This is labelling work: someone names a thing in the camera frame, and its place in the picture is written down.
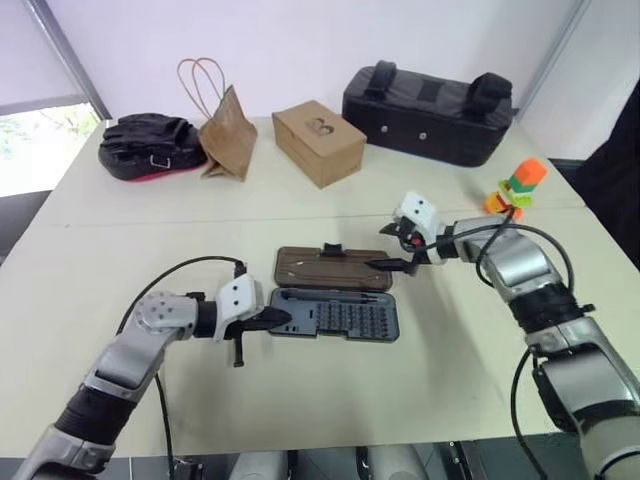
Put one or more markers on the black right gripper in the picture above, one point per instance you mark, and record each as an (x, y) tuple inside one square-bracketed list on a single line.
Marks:
[(411, 235)]

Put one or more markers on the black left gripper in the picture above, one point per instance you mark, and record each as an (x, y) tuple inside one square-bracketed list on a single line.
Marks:
[(250, 326)]

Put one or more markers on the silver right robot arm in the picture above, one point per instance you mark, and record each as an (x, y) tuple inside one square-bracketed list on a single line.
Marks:
[(520, 260)]

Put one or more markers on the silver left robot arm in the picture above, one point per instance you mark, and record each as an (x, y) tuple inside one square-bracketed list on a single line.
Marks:
[(125, 350)]

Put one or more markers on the open screwdriver bit case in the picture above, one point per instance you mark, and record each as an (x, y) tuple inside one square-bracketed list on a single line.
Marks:
[(332, 315)]

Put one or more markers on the black padded carry case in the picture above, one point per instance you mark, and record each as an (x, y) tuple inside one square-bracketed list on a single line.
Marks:
[(425, 120)]

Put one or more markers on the brown cardboard box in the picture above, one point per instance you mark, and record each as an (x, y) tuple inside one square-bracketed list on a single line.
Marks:
[(315, 140)]

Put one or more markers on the grey rounded robot body shape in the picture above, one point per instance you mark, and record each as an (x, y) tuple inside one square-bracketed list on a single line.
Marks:
[(400, 462), (260, 467)]

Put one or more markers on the orange green block toy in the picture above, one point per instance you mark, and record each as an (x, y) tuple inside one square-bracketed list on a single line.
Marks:
[(522, 182)]

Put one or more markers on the brown paper bag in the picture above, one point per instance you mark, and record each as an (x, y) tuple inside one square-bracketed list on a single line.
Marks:
[(230, 135)]

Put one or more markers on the black bag with pink base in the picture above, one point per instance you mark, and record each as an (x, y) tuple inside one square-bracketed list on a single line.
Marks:
[(145, 145)]

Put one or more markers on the dark chair back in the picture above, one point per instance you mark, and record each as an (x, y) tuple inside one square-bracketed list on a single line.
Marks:
[(617, 165)]

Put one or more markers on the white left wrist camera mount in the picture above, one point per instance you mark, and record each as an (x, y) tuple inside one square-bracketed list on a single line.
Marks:
[(239, 300)]

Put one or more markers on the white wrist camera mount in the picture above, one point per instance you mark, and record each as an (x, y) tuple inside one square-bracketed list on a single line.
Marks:
[(239, 300), (417, 207)]

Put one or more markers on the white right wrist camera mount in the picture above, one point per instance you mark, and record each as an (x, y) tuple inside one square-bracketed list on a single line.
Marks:
[(417, 207)]

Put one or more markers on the grey metal wall post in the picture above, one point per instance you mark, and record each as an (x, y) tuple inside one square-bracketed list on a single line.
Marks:
[(560, 50)]

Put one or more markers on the grey metal window post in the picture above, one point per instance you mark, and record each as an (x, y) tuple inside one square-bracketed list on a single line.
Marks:
[(65, 55)]

